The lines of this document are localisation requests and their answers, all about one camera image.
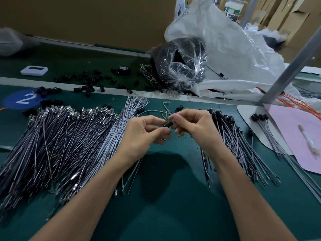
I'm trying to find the person's right hand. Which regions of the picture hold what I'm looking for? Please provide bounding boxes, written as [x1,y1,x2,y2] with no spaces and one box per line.
[168,108,225,160]

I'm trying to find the person's left hand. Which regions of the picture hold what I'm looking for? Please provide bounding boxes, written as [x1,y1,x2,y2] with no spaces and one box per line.
[118,115,173,168]

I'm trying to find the wire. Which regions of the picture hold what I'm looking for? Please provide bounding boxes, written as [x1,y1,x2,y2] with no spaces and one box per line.
[162,101,172,122]

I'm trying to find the pile of wires with black caps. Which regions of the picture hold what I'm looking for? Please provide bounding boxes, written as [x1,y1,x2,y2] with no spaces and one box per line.
[201,109,282,190]

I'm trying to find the small bundle of capped wires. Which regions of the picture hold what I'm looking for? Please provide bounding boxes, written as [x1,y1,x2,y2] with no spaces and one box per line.
[250,113,321,205]

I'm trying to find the black plastic caps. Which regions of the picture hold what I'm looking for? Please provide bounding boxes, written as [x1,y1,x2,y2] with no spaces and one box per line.
[22,69,146,117]

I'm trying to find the pile of grey wires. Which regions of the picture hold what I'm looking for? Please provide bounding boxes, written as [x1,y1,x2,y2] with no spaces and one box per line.
[0,95,150,220]

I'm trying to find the person's right forearm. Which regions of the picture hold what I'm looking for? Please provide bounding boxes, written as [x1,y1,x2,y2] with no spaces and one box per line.
[210,144,298,241]

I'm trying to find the person's left forearm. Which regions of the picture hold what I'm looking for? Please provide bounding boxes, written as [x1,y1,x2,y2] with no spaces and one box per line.
[30,154,142,241]

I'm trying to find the clear bag with black contents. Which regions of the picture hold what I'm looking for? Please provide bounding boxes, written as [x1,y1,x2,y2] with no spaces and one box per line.
[152,37,208,91]

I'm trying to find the large white plastic sack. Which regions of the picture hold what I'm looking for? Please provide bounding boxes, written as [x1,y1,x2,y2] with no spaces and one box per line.
[165,0,321,103]

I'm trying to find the pink paper sheet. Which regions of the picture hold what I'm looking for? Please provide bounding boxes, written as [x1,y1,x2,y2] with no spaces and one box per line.
[263,104,321,175]

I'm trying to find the white pen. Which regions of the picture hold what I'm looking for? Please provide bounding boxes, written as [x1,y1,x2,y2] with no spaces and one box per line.
[298,124,321,157]

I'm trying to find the brown cardboard panel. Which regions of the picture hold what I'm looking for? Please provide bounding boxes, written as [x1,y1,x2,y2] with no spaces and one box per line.
[0,0,177,52]

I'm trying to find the blue round number sticker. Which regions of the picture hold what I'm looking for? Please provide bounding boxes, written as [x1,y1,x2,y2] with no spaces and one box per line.
[2,89,42,110]

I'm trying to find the small white timer device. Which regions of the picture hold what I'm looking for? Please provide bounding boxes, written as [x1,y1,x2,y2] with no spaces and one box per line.
[20,66,49,77]

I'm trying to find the stack of cardboard boxes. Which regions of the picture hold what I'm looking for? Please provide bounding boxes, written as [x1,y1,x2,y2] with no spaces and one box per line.
[261,0,321,63]

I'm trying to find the crumpled clear plastic bag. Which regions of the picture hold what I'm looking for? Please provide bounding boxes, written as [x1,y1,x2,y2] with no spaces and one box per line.
[0,27,40,57]

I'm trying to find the bundle of orange wires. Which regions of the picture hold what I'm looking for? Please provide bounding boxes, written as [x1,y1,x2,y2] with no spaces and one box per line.
[258,87,321,122]

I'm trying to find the grey metal frame post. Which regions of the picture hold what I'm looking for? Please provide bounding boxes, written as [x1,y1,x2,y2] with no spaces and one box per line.
[258,27,321,105]
[240,0,261,28]

